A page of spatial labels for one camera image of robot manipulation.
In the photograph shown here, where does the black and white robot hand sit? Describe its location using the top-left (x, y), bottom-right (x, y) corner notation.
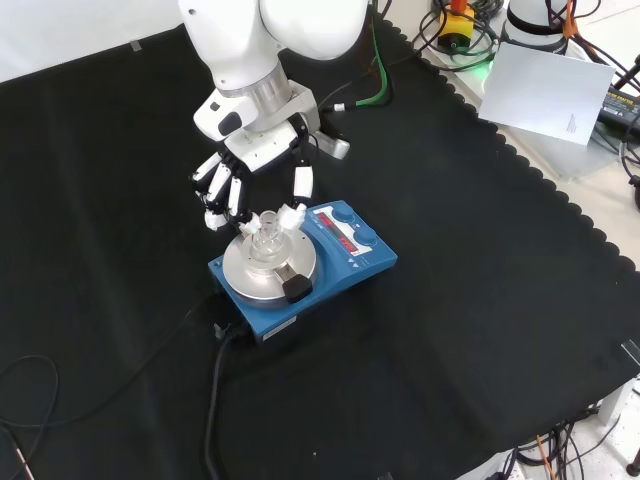
top-left (188, 89), bottom-right (319, 237)

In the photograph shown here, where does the clear glass round-bottom flask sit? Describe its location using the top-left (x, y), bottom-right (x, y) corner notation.
top-left (248, 210), bottom-right (289, 267)

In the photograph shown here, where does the blue heater with steel bowl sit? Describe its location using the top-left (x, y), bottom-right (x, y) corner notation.
top-left (207, 199), bottom-right (400, 348)

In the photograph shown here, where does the yellow stop button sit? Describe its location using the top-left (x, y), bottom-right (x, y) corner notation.
top-left (438, 0), bottom-right (477, 52)

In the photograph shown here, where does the black bench cloth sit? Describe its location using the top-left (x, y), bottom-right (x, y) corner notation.
top-left (0, 22), bottom-right (640, 480)

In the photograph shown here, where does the pale board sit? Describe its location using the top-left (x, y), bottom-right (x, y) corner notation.
top-left (477, 41), bottom-right (618, 148)

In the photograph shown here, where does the white cylinder with black band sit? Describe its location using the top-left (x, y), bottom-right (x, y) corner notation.
top-left (499, 0), bottom-right (572, 56)

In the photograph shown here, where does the black power adapter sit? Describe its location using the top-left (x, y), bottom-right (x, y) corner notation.
top-left (596, 83), bottom-right (640, 129)

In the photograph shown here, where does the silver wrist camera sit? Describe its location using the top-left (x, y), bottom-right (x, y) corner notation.
top-left (309, 126), bottom-right (352, 162)

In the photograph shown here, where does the black cable with white connector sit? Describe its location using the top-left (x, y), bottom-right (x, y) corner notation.
top-left (316, 78), bottom-right (362, 115)

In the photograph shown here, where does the green cable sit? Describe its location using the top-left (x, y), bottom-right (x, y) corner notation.
top-left (355, 13), bottom-right (392, 108)

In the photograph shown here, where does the thick black power cable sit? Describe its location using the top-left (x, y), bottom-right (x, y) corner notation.
top-left (201, 322), bottom-right (251, 480)

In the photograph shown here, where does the thin black cable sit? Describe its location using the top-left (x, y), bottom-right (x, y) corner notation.
top-left (0, 294), bottom-right (221, 480)

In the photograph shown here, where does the orange cable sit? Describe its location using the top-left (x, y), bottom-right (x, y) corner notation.
top-left (561, 0), bottom-right (640, 96)

